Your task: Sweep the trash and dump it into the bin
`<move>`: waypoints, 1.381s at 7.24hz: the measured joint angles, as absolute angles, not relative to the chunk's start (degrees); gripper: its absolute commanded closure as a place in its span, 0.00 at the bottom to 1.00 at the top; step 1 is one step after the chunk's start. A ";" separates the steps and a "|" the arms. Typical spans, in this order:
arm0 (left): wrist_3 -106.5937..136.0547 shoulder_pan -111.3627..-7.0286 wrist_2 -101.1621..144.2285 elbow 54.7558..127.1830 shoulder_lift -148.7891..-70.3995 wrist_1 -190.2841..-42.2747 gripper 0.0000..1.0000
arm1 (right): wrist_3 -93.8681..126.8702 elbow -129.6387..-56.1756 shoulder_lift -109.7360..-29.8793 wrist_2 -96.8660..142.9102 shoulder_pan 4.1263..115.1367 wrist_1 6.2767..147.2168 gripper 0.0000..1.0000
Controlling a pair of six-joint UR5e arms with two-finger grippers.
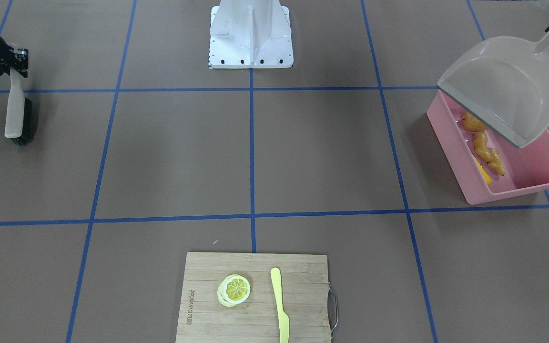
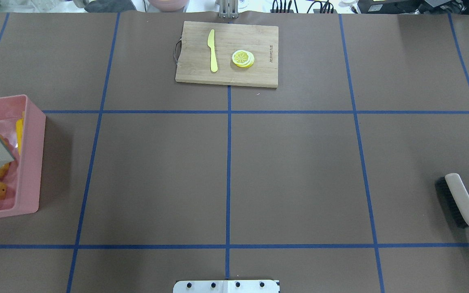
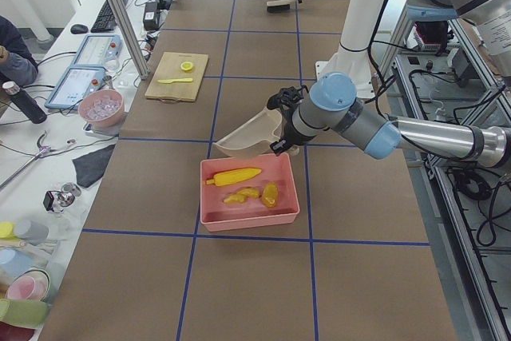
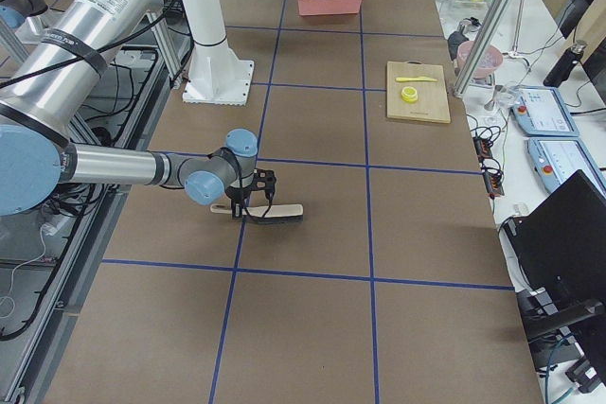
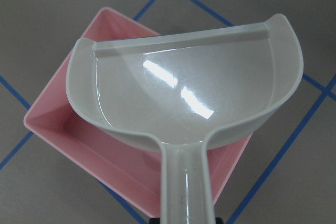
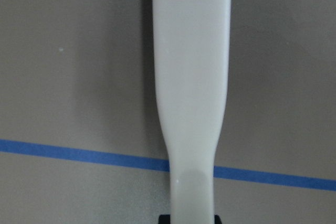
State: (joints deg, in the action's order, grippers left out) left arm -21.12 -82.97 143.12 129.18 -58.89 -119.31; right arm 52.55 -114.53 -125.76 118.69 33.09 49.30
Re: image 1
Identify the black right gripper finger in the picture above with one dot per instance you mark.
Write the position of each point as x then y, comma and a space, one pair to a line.
20, 61

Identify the beige hand brush black bristles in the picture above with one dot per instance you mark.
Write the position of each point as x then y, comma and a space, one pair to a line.
19, 113

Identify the beige plastic dustpan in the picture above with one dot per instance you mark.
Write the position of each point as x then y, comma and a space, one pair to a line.
504, 82

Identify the brown toy potato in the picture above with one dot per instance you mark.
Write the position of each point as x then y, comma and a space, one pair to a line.
472, 124

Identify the tan toy ginger root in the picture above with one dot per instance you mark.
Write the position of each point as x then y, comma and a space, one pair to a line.
492, 156

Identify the yellow toy corn cob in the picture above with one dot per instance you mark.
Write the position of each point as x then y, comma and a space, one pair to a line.
483, 172

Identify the pink plastic bin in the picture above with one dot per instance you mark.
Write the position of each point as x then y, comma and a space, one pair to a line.
527, 168

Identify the yellow toy lemon slice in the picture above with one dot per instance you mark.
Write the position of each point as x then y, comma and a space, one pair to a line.
233, 290

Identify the bamboo cutting board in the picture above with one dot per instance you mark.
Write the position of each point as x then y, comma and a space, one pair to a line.
306, 294

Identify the yellow plastic toy knife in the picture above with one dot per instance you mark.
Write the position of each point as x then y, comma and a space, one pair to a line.
282, 317

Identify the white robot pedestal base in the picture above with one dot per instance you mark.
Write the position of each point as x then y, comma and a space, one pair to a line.
250, 34

